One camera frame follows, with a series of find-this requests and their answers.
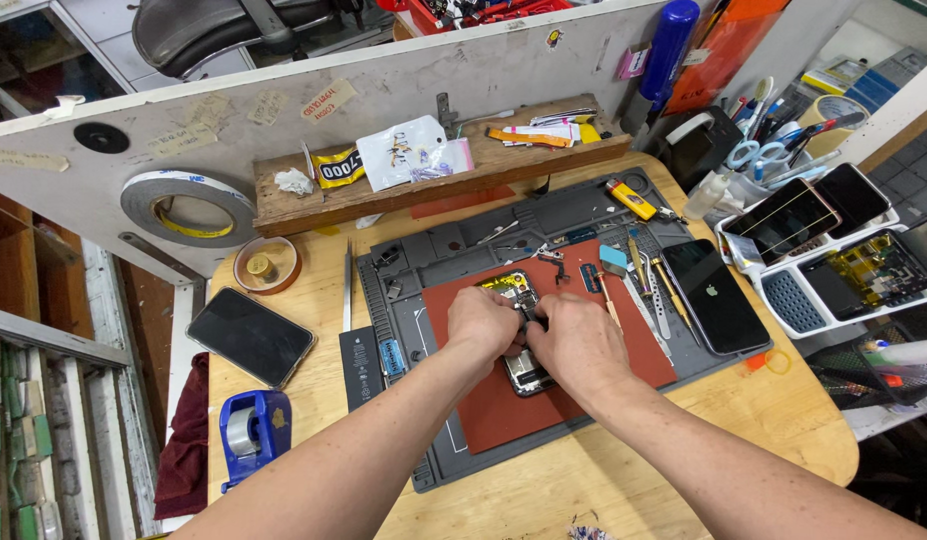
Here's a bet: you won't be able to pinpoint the person's right hand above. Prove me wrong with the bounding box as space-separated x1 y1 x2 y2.
524 292 639 402

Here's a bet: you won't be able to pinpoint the person's left hand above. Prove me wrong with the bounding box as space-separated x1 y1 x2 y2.
446 288 528 369

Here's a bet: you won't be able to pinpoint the phone with exposed insides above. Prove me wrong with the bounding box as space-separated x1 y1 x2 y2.
474 268 559 398

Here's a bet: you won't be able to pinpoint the red silicone work mat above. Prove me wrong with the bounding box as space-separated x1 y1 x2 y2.
420 258 679 456

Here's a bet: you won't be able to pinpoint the blue-headed wooden scraper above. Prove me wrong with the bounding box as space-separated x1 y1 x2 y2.
597 243 630 333

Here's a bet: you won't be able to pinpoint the thin metal spudger blade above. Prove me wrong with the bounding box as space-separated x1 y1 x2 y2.
624 273 674 360

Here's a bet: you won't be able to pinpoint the grey repair mat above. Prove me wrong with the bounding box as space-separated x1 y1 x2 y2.
355 166 774 495

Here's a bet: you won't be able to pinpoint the short gold screwdriver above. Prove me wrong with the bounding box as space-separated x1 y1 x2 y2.
626 228 653 298

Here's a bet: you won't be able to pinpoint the perforated metal pry tool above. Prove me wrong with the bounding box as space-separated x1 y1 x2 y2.
643 270 672 341

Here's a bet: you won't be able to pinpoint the long gold screwdriver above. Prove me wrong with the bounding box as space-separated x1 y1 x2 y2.
649 256 696 332

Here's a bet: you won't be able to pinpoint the wooden shelf plank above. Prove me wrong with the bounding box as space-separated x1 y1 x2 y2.
251 93 634 240

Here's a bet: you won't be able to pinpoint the yellow lighter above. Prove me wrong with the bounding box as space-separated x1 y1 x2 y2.
604 177 660 223

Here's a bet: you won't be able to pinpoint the black phone battery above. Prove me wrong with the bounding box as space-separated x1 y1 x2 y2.
338 324 388 414

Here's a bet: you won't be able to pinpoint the silver tweezers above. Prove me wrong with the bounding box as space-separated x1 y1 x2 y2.
342 237 356 334

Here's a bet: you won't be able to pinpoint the pink-edged clear parts bag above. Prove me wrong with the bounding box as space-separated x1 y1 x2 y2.
409 136 477 184

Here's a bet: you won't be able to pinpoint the black phone with rear logo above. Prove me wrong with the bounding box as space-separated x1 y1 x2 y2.
660 238 773 357

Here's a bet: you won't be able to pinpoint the orange flat strip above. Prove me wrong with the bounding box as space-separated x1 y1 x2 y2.
486 126 574 150

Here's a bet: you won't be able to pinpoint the white plastic bag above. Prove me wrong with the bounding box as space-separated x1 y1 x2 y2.
355 114 450 194

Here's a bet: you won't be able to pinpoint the pile of flex strips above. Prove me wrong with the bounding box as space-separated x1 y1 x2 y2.
501 108 604 147

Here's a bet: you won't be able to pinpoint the small white squeeze bottle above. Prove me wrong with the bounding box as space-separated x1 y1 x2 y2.
682 170 734 222

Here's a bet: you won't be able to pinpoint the yellow and black glue tube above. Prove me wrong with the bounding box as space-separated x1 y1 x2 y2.
310 145 367 191

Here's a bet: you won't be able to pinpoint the black desk tape dispenser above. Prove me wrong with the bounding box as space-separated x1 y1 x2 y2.
654 104 747 193

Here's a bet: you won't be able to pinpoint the white plastic tray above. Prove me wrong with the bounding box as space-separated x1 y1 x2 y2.
714 205 927 341

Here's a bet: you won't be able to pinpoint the small tape roll in lid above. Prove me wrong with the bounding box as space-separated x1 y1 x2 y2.
232 235 303 296

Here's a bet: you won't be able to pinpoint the crumpled white tissue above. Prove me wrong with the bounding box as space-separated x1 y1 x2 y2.
273 166 316 198

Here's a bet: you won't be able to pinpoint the white partition board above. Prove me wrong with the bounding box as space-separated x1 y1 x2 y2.
0 0 706 288

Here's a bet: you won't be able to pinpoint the rose gold framed phone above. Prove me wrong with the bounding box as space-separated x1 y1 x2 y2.
721 177 844 266

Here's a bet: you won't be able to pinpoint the light blue scissors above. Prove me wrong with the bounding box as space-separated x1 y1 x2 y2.
725 138 789 173

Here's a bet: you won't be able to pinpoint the blue tape dispenser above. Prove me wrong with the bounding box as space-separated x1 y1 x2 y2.
218 388 294 495

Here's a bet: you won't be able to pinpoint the black mesh basket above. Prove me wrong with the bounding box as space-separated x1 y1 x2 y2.
804 321 927 412

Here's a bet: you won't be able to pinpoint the blue spray bottle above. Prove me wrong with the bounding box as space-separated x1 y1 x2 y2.
620 0 702 138

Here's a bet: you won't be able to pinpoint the red parts tray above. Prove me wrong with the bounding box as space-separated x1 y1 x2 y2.
376 0 574 36

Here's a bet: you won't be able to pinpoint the cup of pens and tools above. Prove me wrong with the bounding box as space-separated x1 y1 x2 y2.
725 75 871 190

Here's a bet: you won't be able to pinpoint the orange plastic folder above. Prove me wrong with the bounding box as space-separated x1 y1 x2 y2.
661 0 792 117

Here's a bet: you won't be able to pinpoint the opened phone with yellow board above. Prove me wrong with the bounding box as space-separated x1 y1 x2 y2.
800 228 927 323

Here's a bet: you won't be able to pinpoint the black phone with dark screen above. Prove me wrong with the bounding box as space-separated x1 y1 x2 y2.
811 162 893 240

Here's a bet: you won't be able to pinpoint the dark red cloth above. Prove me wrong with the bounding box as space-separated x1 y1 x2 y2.
153 351 212 522

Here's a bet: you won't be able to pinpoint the tan masking tape roll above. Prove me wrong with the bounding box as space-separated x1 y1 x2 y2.
796 93 872 159

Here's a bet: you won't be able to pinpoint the large double-sided tape roll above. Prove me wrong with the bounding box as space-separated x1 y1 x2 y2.
119 169 259 250

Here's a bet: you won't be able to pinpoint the black office chair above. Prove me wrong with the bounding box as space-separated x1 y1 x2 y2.
130 0 369 81

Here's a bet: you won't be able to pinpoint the black round disc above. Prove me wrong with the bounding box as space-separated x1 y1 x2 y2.
72 120 132 156

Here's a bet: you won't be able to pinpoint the shelf with green packets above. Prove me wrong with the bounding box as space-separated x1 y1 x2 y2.
0 190 162 540

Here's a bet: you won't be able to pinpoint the black flex cable part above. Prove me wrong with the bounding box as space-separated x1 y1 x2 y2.
537 246 574 287

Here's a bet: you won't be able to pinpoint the metal wall bracket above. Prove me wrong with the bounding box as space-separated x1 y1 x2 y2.
435 91 462 141

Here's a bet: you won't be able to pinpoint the orange ring tool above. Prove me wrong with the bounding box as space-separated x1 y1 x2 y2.
744 348 794 377

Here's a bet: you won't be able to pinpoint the black phone with gold frame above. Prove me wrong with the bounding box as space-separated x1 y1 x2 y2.
184 285 318 390

